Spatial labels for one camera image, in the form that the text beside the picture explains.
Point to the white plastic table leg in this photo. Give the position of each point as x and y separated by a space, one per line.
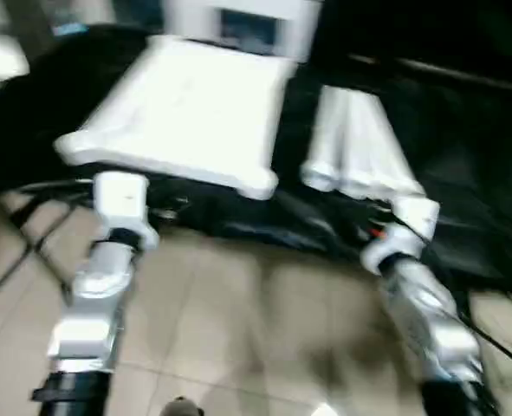
370 160
320 143
346 151
394 169

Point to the white plastic table top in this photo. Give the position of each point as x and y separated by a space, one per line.
186 117

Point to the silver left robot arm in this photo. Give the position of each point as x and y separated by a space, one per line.
99 277

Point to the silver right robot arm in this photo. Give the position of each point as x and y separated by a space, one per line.
424 312

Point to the white glass-door cabinet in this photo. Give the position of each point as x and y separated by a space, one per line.
238 21

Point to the black metal stand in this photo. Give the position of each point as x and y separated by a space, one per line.
43 247

